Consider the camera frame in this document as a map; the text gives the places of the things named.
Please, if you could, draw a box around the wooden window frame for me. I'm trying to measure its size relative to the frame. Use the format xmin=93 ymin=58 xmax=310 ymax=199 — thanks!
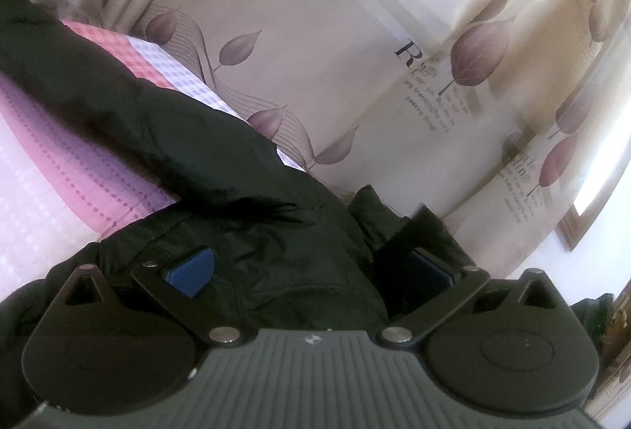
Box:
xmin=557 ymin=153 xmax=631 ymax=253

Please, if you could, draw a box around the beige leaf print curtain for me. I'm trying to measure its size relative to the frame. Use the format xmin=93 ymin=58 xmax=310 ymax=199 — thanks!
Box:
xmin=30 ymin=0 xmax=631 ymax=282

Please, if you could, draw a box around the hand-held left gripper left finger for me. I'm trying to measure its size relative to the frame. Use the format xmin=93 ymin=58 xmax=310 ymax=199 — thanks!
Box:
xmin=64 ymin=247 xmax=243 ymax=347

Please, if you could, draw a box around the pink checkered bedsheet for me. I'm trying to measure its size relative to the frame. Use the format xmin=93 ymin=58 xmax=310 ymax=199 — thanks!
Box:
xmin=0 ymin=19 xmax=306 ymax=302

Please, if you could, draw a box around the black padded jacket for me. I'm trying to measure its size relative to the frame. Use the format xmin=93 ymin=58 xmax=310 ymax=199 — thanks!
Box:
xmin=0 ymin=0 xmax=476 ymax=415

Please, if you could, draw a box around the brown wooden furniture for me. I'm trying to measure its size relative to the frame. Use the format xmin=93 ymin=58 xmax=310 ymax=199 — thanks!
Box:
xmin=592 ymin=281 xmax=631 ymax=420

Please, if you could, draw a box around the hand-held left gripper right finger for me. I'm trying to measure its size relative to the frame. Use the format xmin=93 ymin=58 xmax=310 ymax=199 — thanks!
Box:
xmin=379 ymin=249 xmax=569 ymax=351

